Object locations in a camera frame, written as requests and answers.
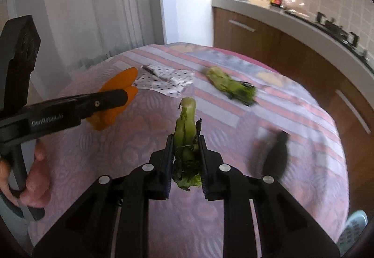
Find brown wooden kitchen cabinets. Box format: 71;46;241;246
213;8;373;216

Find light blue trash basket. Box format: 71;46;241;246
337;210;368;257

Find left hand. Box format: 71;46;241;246
1;140;51;208

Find black gas stove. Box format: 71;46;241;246
285;10;373;74

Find green bok choy piece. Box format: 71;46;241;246
172;97;201;192

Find orange peel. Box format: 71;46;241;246
87;67;138;131

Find black car key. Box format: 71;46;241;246
249;130;290;181

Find white kitchen countertop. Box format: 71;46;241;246
212;0;373;105

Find pink patterned tablecloth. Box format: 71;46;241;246
29;44;349;257

